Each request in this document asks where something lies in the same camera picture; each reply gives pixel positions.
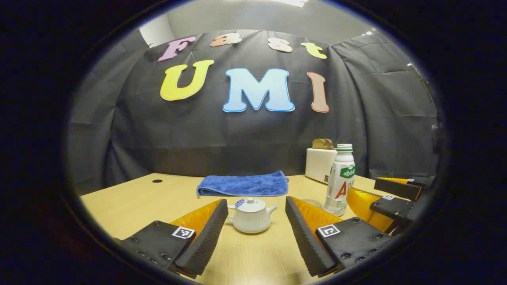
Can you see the white water bottle green label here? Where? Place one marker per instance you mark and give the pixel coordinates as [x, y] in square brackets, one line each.
[340, 174]

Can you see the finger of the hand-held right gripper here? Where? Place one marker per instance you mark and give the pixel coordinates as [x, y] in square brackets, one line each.
[396, 189]
[390, 206]

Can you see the round wooden coaster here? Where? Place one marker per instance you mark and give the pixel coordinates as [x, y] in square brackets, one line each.
[315, 204]

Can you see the white toaster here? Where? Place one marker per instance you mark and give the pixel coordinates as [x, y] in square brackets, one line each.
[317, 164]

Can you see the white ceramic teacup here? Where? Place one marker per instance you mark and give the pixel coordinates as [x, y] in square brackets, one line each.
[251, 223]

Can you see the brown toast slice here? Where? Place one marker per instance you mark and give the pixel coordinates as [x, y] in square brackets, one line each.
[329, 145]
[317, 144]

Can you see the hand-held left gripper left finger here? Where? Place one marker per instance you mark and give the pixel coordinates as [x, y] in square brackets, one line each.
[206, 245]

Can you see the black backdrop cloth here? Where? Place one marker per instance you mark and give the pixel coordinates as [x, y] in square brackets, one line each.
[198, 134]

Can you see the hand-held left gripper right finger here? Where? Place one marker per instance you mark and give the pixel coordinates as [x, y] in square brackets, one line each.
[305, 241]

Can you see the blue towel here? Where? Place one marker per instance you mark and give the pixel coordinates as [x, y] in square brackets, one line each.
[241, 185]

